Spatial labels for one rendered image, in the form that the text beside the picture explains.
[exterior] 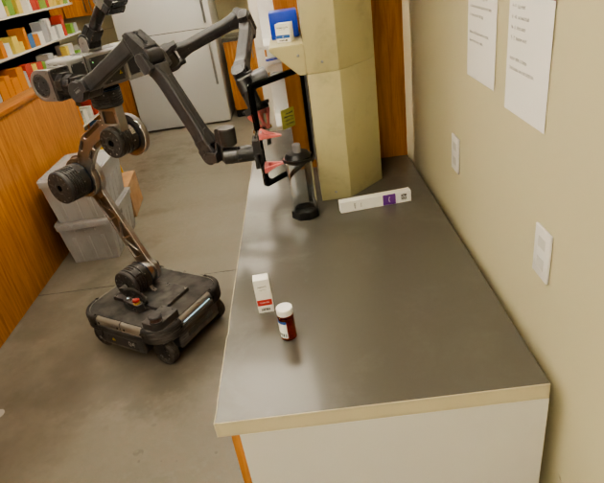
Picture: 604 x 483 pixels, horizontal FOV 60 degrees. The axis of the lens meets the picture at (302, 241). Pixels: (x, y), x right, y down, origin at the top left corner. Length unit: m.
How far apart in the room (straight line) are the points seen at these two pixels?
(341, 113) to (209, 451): 1.48
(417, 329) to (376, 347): 0.12
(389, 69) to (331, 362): 1.37
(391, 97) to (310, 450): 1.53
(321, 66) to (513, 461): 1.29
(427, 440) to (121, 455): 1.60
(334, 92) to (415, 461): 1.19
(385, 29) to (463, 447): 1.57
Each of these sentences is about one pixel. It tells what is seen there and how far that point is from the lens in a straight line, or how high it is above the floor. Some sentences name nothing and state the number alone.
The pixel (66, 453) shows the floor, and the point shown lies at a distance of 2.69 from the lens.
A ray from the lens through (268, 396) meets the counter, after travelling 1.20.
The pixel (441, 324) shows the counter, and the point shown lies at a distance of 1.34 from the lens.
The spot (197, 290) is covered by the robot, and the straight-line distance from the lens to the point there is 2.95.
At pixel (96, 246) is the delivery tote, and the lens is 4.09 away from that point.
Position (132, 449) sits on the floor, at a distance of 2.55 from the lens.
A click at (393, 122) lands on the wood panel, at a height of 1.09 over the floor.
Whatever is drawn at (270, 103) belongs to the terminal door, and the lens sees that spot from 2.04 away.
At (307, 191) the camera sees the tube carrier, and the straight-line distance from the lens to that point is 1.84.
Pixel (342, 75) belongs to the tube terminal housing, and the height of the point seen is 1.39.
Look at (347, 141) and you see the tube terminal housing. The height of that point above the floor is 1.16.
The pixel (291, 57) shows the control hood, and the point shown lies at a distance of 1.85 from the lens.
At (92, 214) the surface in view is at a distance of 3.98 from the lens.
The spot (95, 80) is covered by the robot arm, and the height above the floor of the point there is 1.47.
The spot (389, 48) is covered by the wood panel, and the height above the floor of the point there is 1.39.
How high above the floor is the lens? 1.77
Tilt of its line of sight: 28 degrees down
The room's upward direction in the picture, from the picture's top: 9 degrees counter-clockwise
